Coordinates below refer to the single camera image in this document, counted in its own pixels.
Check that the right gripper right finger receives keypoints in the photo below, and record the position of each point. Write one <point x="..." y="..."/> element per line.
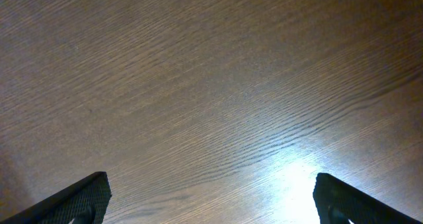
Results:
<point x="339" y="202"/>

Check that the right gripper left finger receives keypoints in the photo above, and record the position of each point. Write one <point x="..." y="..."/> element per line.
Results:
<point x="85" y="201"/>

